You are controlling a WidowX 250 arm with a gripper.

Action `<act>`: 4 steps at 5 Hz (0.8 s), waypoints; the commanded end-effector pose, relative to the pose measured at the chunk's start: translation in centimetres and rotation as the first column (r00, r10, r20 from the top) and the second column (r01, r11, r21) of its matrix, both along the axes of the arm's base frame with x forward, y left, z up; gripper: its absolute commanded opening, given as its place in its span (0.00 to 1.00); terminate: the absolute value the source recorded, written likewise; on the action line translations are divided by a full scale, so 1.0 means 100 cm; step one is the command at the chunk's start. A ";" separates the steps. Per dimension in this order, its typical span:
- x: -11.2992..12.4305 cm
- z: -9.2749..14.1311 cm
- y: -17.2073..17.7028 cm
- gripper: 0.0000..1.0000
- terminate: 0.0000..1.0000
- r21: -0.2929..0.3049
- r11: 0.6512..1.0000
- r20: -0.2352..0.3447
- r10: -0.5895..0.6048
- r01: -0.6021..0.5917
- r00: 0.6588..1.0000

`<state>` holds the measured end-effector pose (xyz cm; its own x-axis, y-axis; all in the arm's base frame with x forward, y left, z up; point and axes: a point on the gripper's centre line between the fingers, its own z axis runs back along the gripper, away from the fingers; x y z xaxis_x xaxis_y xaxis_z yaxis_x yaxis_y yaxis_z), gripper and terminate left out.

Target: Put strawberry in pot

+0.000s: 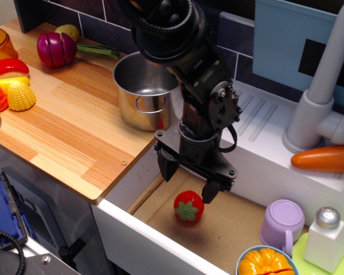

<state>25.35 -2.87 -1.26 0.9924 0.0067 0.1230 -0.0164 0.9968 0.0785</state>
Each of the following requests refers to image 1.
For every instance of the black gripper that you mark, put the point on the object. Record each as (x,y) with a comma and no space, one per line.
(200,156)

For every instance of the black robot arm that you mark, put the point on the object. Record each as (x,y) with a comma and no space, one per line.
(175,35)

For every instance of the red toy strawberry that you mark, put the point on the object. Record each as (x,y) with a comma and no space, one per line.
(188,206)

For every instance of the stainless steel pot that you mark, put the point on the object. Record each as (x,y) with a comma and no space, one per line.
(149,96)

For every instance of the lilac plastic cup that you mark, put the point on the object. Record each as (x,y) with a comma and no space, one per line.
(282,225)

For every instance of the yellow toy pumpkin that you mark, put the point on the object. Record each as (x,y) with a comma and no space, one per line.
(265,262)

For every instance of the blue bowl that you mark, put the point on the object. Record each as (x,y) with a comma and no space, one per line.
(240,259)

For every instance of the grey toy faucet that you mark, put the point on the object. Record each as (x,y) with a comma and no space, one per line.
(313,118)

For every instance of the white salt shaker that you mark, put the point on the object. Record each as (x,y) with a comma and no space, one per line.
(325,240)

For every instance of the green toy beans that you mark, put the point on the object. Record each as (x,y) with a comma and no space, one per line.
(98,50)

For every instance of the light blue box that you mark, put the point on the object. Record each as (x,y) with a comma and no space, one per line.
(289,40)

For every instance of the light green plate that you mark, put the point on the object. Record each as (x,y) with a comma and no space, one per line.
(306,267)

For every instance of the purple toy onion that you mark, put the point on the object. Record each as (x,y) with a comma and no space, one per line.
(56,50)

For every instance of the yellow toy corn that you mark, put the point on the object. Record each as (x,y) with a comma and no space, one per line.
(19,94)

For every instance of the yellow-green toy potato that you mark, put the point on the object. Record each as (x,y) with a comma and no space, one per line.
(70,30)

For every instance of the blue clamp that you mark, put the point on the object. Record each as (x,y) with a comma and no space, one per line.
(12,215)

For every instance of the red toy pepper slice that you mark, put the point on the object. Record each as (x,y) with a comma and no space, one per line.
(12,67)

